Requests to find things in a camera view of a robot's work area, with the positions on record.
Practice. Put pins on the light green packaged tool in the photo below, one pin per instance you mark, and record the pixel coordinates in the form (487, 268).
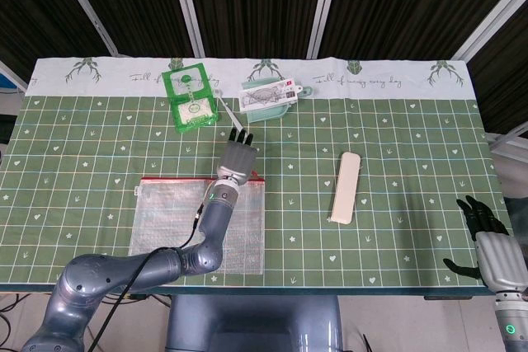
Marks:
(268, 115)

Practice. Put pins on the cream oblong pencil case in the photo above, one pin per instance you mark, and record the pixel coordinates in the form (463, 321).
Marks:
(346, 187)

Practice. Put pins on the white printed flat packet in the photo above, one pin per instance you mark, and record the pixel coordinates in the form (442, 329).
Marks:
(266, 96)

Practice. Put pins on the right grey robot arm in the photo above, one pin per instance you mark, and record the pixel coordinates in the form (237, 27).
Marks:
(513, 323)

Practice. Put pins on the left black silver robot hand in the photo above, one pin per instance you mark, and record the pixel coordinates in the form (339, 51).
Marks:
(237, 162)

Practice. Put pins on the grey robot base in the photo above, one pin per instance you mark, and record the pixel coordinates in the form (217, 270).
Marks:
(251, 323)

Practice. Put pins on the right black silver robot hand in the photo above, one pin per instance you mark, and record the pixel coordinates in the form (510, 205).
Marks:
(501, 257)

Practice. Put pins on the green grid tablecloth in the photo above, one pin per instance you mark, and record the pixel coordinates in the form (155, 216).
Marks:
(330, 142)

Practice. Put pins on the green plastic packet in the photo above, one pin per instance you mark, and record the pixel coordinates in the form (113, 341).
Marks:
(191, 100)

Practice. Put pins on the white toothbrush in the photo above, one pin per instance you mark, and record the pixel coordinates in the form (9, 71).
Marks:
(231, 113)

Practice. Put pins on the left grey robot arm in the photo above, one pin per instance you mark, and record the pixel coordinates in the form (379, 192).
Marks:
(95, 282)

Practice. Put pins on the clear mesh zipper pouch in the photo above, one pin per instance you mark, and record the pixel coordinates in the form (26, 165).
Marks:
(165, 212)

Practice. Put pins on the aluminium partition post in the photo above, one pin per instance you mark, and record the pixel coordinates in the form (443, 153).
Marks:
(323, 6)
(187, 6)
(491, 18)
(84, 6)

